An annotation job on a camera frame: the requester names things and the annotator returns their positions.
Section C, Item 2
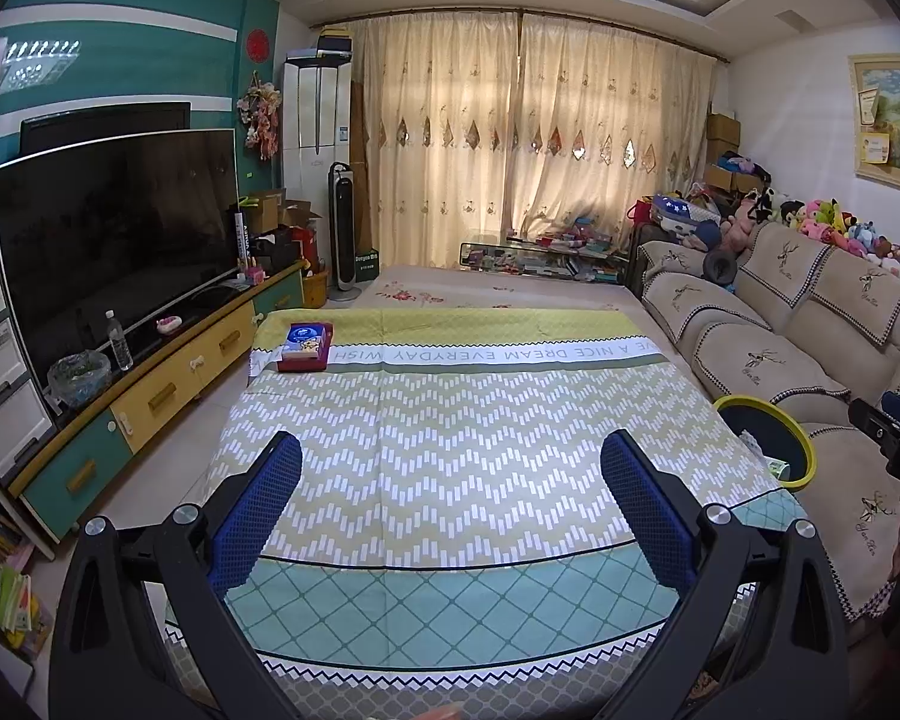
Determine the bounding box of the black flat screen television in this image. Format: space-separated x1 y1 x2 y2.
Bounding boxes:
20 101 192 158

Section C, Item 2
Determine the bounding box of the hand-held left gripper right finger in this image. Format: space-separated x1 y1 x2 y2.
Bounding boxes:
601 429 852 720

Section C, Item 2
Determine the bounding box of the pile of plush toys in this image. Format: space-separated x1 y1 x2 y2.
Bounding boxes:
720 191 900 278

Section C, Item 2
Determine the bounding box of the black tower fan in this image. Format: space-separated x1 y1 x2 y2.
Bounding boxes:
328 161 357 292

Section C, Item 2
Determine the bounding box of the black bin with yellow rim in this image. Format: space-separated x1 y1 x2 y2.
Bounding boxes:
714 396 817 494

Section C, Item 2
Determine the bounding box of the glass coffee table with clutter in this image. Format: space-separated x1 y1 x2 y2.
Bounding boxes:
459 236 631 286

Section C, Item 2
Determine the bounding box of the dark box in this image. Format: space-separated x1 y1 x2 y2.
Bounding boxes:
315 26 353 61

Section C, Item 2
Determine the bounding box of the floral beige mat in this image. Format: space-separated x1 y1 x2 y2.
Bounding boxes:
356 264 642 312

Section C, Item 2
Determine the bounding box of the yellow and teal tv cabinet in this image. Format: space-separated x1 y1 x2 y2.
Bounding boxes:
7 259 308 541

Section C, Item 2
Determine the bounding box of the red and blue tissue box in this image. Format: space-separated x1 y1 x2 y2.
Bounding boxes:
276 322 335 374

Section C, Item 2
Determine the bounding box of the blue star patterned bag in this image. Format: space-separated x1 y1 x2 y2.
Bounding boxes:
649 195 717 237

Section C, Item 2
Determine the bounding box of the white floor air conditioner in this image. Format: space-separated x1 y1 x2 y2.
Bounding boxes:
281 60 353 192

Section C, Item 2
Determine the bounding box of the clear water bottle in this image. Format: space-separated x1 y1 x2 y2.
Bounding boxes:
105 310 134 372

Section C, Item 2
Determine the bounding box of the open cardboard box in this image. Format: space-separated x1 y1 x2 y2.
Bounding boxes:
251 187 316 233

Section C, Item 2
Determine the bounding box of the hanging flower decoration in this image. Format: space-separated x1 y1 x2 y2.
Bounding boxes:
238 71 282 162

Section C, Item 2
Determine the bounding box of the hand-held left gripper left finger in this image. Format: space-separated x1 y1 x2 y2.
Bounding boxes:
49 431 303 720

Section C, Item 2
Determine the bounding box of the large curved black television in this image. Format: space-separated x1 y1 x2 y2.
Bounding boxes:
0 129 239 391

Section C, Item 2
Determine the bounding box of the stack of cardboard boxes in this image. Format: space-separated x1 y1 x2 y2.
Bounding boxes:
705 112 743 192

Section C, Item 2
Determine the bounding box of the shelf of books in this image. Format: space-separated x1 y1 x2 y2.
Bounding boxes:
0 465 53 661

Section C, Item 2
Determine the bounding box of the black cylinder tube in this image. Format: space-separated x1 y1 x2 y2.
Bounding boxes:
236 202 260 271

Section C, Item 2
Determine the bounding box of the beige sofa with covers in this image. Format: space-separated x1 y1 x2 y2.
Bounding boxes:
630 221 900 623

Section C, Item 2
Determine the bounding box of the white plastic drawer unit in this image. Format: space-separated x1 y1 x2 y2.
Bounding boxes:
0 244 55 477

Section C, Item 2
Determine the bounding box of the cream embroidered curtain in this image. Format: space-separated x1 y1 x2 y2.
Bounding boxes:
506 15 717 241
349 11 524 271

